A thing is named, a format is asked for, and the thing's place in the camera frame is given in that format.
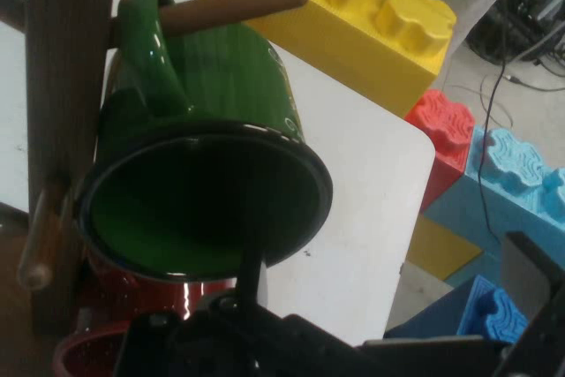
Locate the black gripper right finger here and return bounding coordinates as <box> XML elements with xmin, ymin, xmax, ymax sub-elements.
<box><xmin>493</xmin><ymin>230</ymin><xmax>565</xmax><ymax>377</ymax></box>

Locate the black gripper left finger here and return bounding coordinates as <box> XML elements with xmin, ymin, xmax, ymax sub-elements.
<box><xmin>115</xmin><ymin>200</ymin><xmax>358</xmax><ymax>377</ymax></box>

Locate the green enamel mug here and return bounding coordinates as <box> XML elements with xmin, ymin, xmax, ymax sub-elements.
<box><xmin>77</xmin><ymin>0</ymin><xmax>335</xmax><ymax>283</ymax></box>

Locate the dark blue foam brick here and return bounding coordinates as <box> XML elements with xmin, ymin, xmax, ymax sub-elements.
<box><xmin>383</xmin><ymin>274</ymin><xmax>530</xmax><ymax>339</ymax></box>

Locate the flat yellow toy brick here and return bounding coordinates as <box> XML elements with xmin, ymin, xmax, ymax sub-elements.
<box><xmin>404</xmin><ymin>214</ymin><xmax>486</xmax><ymax>282</ymax></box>

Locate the light blue foam brick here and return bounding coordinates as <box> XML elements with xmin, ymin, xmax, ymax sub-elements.
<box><xmin>422</xmin><ymin>127</ymin><xmax>565</xmax><ymax>290</ymax></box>

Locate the red enamel mug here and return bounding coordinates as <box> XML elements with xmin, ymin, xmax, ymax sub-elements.
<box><xmin>52</xmin><ymin>257</ymin><xmax>242</xmax><ymax>377</ymax></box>

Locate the small red toy brick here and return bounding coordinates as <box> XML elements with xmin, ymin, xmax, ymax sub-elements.
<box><xmin>403</xmin><ymin>88</ymin><xmax>477</xmax><ymax>215</ymax></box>

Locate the large yellow toy brick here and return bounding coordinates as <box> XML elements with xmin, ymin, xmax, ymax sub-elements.
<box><xmin>187</xmin><ymin>0</ymin><xmax>458</xmax><ymax>120</ymax></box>

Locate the brown wooden mug tree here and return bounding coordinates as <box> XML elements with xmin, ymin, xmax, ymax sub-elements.
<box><xmin>0</xmin><ymin>0</ymin><xmax>310</xmax><ymax>338</ymax></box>

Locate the thin black floor cable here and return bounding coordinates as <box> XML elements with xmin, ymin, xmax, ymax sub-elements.
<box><xmin>478</xmin><ymin>0</ymin><xmax>509</xmax><ymax>248</ymax></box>

